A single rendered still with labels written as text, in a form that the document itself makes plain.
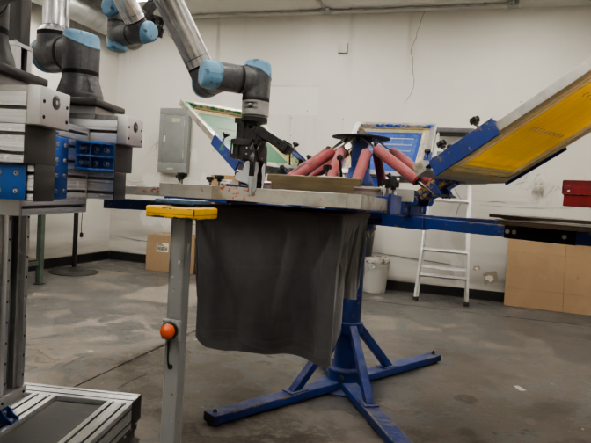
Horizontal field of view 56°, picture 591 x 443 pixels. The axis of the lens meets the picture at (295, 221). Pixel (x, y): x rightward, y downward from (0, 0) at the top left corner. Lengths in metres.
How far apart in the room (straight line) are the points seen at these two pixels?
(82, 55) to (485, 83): 4.86
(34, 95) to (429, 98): 5.18
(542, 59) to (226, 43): 3.46
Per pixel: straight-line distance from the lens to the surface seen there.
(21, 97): 1.46
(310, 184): 2.07
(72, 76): 1.99
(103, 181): 1.90
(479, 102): 6.23
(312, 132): 6.42
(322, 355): 1.61
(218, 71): 1.51
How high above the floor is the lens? 1.01
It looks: 3 degrees down
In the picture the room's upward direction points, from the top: 4 degrees clockwise
